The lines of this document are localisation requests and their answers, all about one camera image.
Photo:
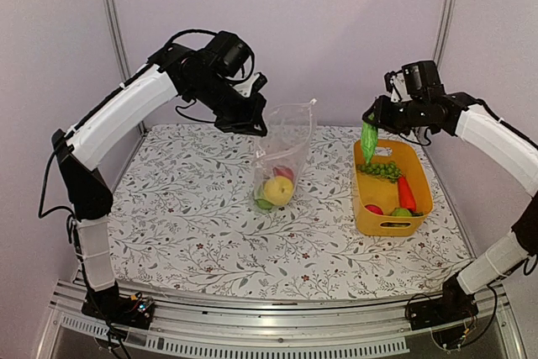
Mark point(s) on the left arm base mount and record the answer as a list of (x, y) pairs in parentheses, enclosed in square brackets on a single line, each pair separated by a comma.
[(135, 311)]

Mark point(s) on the yellow plastic basket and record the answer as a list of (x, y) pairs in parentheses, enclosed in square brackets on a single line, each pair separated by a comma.
[(384, 194)]

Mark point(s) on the aluminium post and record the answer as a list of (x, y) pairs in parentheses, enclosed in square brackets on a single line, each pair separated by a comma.
[(112, 18), (443, 31)]

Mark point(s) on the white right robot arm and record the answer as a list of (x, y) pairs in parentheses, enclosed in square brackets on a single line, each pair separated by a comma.
[(467, 118)]

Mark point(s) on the green grape bunch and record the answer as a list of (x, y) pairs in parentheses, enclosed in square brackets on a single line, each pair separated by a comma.
[(384, 171)]

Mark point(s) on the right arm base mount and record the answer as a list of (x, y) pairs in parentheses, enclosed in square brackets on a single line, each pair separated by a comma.
[(452, 306)]

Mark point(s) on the yellow lemon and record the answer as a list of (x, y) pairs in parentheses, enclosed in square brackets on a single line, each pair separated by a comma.
[(278, 190)]

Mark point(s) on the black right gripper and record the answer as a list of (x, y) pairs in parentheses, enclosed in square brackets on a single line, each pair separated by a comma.
[(381, 118)]

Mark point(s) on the aluminium front rail frame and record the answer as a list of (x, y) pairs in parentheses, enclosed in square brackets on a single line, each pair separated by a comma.
[(198, 325)]

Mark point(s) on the red apple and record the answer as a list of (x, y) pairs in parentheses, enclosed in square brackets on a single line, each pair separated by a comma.
[(284, 171)]

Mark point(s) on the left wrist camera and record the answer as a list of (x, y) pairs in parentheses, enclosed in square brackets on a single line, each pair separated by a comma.
[(234, 61)]

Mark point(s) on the right aluminium post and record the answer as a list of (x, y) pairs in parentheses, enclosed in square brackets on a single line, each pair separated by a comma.
[(443, 31)]

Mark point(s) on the clear zip top bag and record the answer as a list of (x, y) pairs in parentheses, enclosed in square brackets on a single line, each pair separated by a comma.
[(290, 131)]

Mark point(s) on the red tomato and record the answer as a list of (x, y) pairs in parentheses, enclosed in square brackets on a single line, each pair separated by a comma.
[(374, 209)]

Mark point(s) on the left aluminium post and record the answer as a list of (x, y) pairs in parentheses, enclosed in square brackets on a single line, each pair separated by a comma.
[(112, 18)]

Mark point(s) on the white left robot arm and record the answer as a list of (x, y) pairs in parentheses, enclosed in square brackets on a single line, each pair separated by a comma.
[(79, 152)]

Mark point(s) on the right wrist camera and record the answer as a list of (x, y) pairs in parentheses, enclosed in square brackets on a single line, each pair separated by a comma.
[(415, 81)]

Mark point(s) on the floral tablecloth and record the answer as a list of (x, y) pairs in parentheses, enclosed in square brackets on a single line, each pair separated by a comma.
[(184, 218)]

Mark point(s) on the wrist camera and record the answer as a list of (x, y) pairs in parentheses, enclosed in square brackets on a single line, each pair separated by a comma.
[(415, 81), (234, 61)]

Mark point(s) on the green guava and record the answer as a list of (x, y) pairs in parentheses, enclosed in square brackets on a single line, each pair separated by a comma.
[(261, 202), (402, 212)]

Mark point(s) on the orange carrot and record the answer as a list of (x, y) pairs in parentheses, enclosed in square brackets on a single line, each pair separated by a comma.
[(405, 195)]

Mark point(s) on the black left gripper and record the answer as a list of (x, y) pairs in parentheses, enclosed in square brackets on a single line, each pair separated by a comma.
[(254, 115)]

